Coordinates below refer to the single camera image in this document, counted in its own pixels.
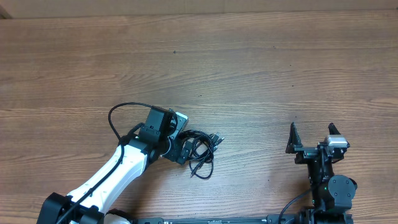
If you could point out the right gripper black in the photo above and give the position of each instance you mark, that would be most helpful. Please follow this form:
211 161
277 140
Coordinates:
306 153

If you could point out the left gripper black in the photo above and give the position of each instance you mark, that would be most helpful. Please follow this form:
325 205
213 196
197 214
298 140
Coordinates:
173 154

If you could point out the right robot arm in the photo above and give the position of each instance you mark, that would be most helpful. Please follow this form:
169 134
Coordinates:
332 194

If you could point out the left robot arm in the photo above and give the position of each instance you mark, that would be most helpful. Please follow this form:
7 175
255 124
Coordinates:
140 147

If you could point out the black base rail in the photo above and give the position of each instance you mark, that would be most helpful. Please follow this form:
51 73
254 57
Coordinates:
269 219

